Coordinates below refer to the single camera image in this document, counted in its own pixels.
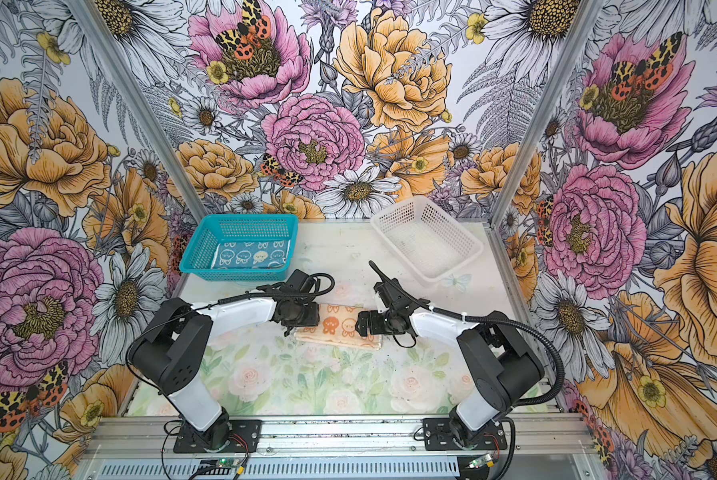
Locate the orange patterned towel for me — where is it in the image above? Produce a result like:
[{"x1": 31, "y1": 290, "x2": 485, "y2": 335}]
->
[{"x1": 294, "y1": 304, "x2": 382, "y2": 351}]

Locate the blue patterned towel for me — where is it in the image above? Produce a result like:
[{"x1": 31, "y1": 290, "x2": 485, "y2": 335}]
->
[{"x1": 212, "y1": 240, "x2": 290, "y2": 269}]

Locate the white plastic basket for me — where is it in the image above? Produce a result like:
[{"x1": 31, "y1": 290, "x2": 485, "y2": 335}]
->
[{"x1": 370, "y1": 196, "x2": 483, "y2": 283}]

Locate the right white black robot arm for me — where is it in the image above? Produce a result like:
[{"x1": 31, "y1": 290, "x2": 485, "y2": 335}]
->
[{"x1": 356, "y1": 279, "x2": 557, "y2": 448}]

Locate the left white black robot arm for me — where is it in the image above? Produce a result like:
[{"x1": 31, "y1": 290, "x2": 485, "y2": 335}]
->
[{"x1": 126, "y1": 269, "x2": 336, "y2": 451}]

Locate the teal plastic basket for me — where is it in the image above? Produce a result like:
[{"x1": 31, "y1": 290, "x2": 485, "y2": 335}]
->
[{"x1": 180, "y1": 214, "x2": 300, "y2": 282}]

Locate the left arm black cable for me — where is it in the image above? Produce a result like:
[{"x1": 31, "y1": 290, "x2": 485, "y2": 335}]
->
[{"x1": 123, "y1": 272, "x2": 336, "y2": 397}]

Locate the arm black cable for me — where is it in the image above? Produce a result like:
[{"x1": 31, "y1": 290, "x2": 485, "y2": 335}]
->
[
  {"x1": 368, "y1": 259, "x2": 566, "y2": 480},
  {"x1": 123, "y1": 272, "x2": 336, "y2": 397}
]

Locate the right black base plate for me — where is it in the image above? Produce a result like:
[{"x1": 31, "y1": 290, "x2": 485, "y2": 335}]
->
[{"x1": 421, "y1": 417, "x2": 508, "y2": 452}]

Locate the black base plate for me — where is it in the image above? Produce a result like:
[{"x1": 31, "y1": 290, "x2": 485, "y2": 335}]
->
[
  {"x1": 421, "y1": 417, "x2": 508, "y2": 452},
  {"x1": 172, "y1": 419, "x2": 262, "y2": 454}
]

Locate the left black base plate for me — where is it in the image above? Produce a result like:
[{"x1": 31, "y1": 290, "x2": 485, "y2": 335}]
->
[{"x1": 172, "y1": 419, "x2": 262, "y2": 454}]

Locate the white vented cable duct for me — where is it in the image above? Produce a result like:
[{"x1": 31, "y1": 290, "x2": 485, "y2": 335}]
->
[{"x1": 86, "y1": 456, "x2": 460, "y2": 479}]

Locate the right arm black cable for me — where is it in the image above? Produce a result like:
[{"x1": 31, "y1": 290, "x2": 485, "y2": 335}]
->
[{"x1": 368, "y1": 259, "x2": 566, "y2": 480}]

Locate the aluminium front rail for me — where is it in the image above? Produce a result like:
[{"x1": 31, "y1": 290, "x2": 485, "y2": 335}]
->
[{"x1": 84, "y1": 412, "x2": 594, "y2": 460}]

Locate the right aluminium frame post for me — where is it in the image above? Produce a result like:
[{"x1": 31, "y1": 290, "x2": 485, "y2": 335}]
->
[{"x1": 488, "y1": 0, "x2": 605, "y2": 228}]

